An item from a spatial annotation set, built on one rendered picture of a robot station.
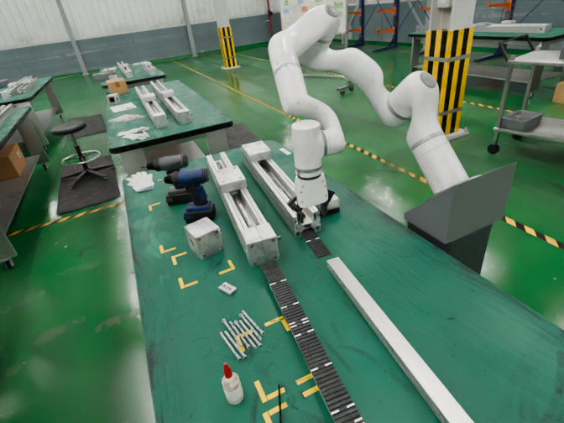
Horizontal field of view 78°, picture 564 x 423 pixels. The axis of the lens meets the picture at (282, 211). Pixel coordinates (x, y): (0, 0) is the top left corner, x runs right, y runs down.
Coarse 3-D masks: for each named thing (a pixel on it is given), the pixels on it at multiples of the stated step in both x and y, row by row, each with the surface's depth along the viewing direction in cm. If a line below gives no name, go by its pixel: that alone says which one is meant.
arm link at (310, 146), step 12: (312, 120) 102; (300, 132) 98; (312, 132) 98; (300, 144) 100; (312, 144) 100; (324, 144) 101; (300, 156) 102; (312, 156) 102; (300, 168) 104; (312, 168) 104
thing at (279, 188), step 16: (272, 160) 168; (256, 176) 167; (272, 176) 159; (272, 192) 142; (288, 192) 146; (288, 208) 127; (304, 208) 131; (288, 224) 131; (304, 224) 124; (320, 224) 127
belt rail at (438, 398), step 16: (336, 272) 103; (352, 288) 97; (368, 304) 91; (368, 320) 89; (384, 320) 86; (384, 336) 82; (400, 336) 82; (400, 352) 78; (416, 352) 78; (416, 368) 74; (416, 384) 73; (432, 384) 71; (432, 400) 69; (448, 400) 68; (448, 416) 66; (464, 416) 65
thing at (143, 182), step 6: (138, 174) 188; (144, 174) 188; (150, 174) 189; (132, 180) 182; (138, 180) 181; (144, 180) 181; (150, 180) 181; (138, 186) 175; (144, 186) 175; (150, 186) 175
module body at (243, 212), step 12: (216, 168) 167; (228, 192) 144; (240, 192) 146; (228, 204) 135; (240, 204) 140; (252, 204) 133; (240, 216) 126; (252, 216) 132; (240, 228) 119; (240, 240) 124
